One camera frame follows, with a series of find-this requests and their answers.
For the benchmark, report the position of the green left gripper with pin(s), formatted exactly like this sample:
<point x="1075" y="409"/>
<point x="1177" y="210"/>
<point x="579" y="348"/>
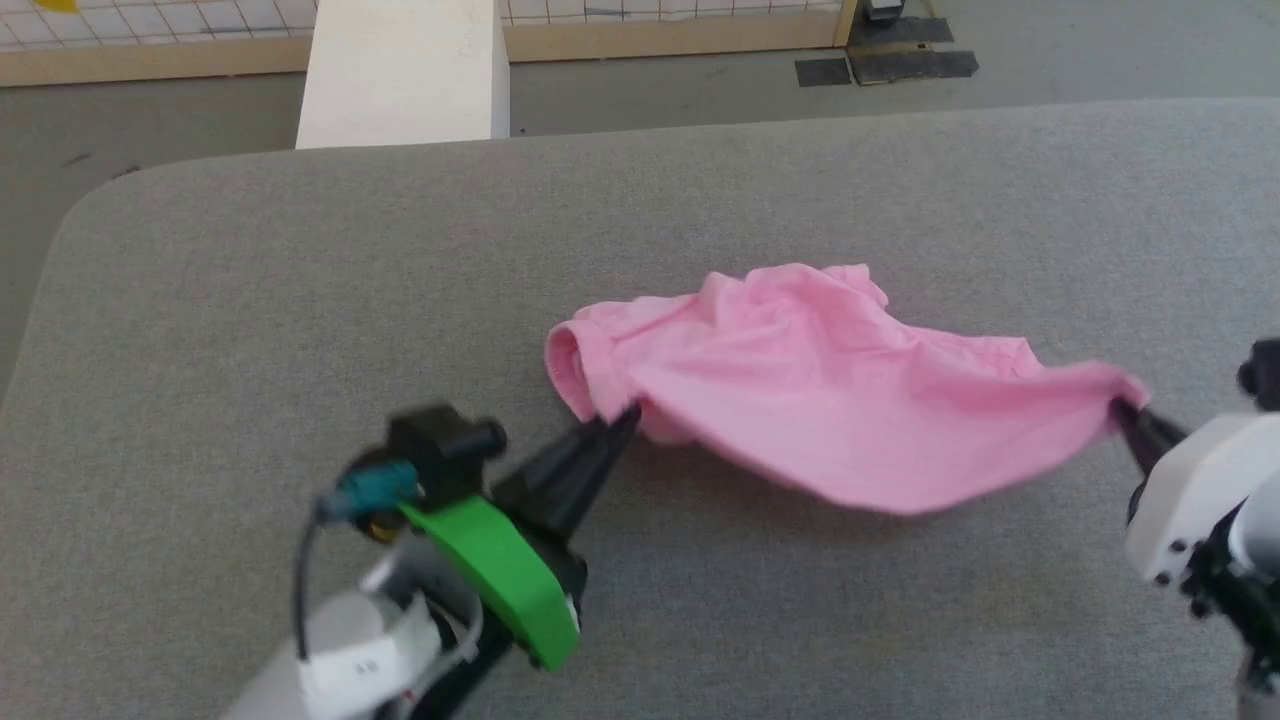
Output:
<point x="500" y="570"/>

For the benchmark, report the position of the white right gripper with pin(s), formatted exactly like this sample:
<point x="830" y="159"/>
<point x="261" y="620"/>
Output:
<point x="1190" y="500"/>

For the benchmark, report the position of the pink cloth garment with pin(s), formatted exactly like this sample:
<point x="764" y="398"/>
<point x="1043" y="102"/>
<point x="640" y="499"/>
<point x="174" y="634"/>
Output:
<point x="800" y="400"/>

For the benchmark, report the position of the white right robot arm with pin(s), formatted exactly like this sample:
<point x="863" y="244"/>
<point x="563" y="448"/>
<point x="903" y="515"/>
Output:
<point x="1255" y="535"/>

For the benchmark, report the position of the grey fabric sofa cushion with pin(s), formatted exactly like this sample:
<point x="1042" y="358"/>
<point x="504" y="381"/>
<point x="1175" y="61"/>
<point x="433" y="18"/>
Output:
<point x="300" y="300"/>

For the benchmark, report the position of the large black floor plate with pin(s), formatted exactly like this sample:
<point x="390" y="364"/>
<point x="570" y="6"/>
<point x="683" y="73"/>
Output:
<point x="912" y="66"/>

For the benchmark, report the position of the white rectangular box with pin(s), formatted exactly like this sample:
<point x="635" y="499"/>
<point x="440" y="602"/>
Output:
<point x="400" y="70"/>

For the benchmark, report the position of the small black floor plate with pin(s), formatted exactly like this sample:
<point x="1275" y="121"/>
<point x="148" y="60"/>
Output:
<point x="823" y="72"/>

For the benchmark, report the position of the grey metal partition foot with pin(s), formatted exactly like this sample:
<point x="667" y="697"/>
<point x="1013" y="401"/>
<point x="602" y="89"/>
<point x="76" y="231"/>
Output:
<point x="885" y="10"/>

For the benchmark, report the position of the lemon print partition screen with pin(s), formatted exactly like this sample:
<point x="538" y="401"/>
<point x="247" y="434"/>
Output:
<point x="150" y="30"/>

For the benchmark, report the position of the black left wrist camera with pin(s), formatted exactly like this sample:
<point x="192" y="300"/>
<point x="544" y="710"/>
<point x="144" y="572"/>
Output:
<point x="440" y="450"/>

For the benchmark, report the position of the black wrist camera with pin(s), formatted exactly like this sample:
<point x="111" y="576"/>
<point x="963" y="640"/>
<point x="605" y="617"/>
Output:
<point x="1265" y="375"/>
<point x="440" y="450"/>

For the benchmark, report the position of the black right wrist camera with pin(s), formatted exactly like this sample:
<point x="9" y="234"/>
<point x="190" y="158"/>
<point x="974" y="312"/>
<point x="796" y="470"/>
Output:
<point x="1265" y="375"/>

